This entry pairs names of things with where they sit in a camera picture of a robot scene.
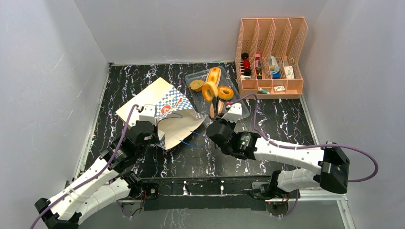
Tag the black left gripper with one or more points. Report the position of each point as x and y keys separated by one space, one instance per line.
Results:
x=155 y=139

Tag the red black dumbbell toy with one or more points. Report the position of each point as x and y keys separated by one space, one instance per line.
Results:
x=246 y=64

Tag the blue tape roll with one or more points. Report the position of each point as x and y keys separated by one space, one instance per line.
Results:
x=274 y=67

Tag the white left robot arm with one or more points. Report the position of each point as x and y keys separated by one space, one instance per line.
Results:
x=106 y=181

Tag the brown round fake bread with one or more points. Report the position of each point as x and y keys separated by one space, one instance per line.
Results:
x=197 y=85

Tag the pale bagel fake bread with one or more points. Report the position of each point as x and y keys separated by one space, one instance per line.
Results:
x=210 y=91

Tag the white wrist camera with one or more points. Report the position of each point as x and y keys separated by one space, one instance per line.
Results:
x=148 y=113
x=234 y=113

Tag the white small box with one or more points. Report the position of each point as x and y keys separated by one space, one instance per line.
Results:
x=288 y=69

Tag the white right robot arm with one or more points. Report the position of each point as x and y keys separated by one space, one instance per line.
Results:
x=326 y=166

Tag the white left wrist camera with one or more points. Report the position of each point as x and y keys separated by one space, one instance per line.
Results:
x=148 y=113

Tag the round yellow fake bun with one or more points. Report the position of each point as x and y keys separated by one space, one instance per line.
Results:
x=225 y=93

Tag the small orange fake bread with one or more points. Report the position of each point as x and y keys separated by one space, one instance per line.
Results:
x=213 y=113

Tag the yellow fake bread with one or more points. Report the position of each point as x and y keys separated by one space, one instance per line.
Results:
x=214 y=75

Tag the red pink bottle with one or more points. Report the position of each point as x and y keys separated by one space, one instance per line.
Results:
x=258 y=66

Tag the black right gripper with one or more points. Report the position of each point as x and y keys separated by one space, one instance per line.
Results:
x=214 y=131

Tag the small white card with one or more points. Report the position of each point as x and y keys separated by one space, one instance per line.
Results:
x=278 y=89

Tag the checkered paper bread bag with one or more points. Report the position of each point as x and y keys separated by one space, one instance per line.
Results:
x=176 y=116

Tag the peach desk file organizer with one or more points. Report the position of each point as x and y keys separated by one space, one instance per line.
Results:
x=267 y=55

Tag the green tipped tube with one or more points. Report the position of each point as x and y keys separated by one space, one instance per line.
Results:
x=263 y=91

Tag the aluminium front rail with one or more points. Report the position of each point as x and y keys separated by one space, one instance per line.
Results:
x=157 y=188

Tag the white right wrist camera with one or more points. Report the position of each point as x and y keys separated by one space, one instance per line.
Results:
x=234 y=113

